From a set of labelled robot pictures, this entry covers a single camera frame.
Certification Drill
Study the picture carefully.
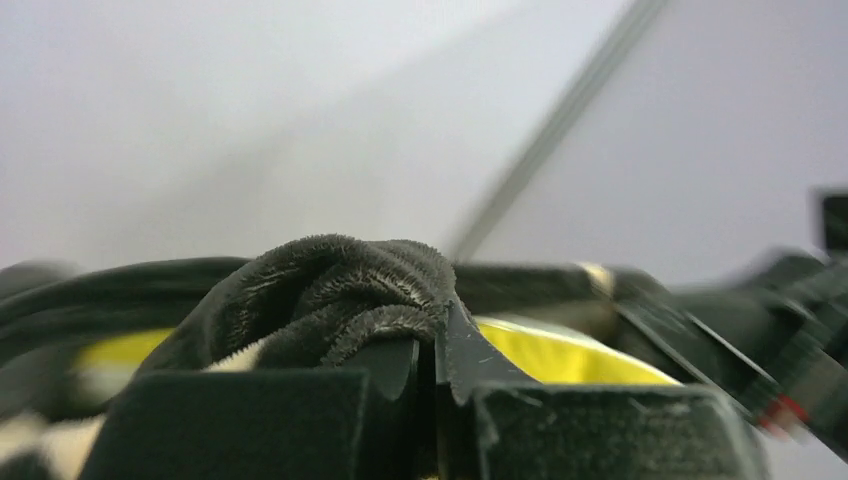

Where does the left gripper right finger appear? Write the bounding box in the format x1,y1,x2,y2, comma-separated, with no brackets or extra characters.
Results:
435,303,770,480

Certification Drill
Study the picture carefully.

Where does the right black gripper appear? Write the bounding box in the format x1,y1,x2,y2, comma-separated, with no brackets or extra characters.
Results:
615,188,847,457

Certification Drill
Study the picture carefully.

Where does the black floral pillowcase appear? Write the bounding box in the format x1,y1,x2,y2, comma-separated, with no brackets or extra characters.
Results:
0,233,677,480

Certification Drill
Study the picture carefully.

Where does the white pillow yellow edge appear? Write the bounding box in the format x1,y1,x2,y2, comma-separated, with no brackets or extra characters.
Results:
72,315,679,401

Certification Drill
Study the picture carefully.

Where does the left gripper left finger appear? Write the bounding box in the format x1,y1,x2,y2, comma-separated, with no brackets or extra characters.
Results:
81,340,419,480

